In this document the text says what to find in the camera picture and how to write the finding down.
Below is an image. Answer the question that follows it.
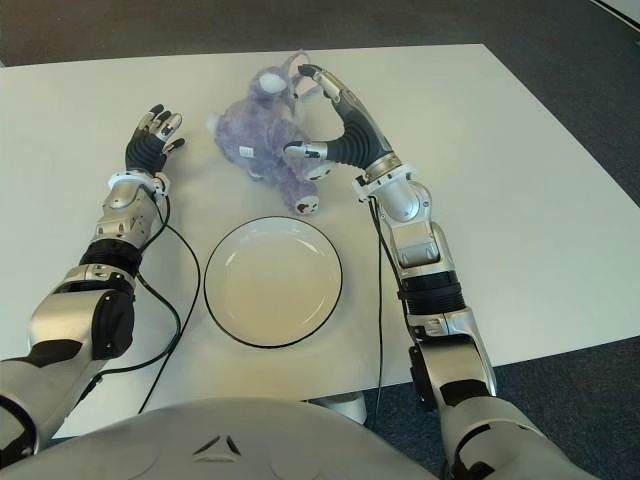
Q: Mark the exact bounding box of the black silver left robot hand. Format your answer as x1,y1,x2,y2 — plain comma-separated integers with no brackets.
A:
123,103,187,177

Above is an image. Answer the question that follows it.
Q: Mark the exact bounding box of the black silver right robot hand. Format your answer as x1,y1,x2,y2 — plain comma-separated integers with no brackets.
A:
282,63,401,176

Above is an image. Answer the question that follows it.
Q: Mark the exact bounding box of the purple plush bunny doll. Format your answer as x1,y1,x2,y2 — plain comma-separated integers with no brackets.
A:
207,48,337,217

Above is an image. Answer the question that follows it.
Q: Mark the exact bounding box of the white plate with black rim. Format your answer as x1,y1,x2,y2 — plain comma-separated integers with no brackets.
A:
203,214,344,347

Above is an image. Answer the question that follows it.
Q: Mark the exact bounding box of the silver table base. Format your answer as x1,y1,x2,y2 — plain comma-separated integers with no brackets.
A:
304,392,369,426

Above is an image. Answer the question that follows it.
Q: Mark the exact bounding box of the silver robot torso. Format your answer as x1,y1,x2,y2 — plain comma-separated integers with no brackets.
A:
0,397,436,480

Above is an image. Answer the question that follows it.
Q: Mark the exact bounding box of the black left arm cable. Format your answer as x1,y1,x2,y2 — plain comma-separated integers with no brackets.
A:
97,277,182,381
137,192,202,414

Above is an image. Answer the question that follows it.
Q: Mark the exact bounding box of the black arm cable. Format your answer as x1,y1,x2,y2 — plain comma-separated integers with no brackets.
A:
137,192,202,414
367,197,387,426
97,277,182,381

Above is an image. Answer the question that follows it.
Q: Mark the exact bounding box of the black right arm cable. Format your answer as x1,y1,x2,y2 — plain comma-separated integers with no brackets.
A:
367,197,387,426

